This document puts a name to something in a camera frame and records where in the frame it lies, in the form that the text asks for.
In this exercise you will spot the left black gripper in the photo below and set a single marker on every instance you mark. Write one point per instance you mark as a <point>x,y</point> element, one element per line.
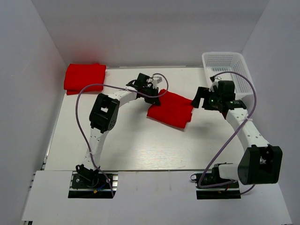
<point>154,101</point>

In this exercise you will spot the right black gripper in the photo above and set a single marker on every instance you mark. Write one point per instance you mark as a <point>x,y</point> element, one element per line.
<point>203,92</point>

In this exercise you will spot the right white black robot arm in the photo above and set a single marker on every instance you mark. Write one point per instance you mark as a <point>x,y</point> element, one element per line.
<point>261,161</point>

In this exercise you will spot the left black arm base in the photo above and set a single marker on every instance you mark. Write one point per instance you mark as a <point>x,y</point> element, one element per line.
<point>80,188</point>

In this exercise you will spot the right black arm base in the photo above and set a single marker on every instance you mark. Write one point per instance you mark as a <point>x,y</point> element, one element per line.
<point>214,187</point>

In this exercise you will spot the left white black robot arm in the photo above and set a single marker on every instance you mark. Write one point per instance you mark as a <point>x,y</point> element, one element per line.
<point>103,116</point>

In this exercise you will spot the folded red t shirt stack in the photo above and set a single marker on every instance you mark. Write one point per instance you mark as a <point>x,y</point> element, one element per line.
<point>78,76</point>

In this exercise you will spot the white plastic basket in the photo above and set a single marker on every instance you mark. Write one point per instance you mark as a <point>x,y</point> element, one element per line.
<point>230,63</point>

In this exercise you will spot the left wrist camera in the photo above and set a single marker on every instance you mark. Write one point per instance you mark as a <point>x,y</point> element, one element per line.
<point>155,80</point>

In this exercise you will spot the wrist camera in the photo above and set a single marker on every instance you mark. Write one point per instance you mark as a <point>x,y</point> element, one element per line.
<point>214,81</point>
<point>155,80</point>

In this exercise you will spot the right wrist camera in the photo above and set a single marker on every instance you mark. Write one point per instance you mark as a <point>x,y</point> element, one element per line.
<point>214,81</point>

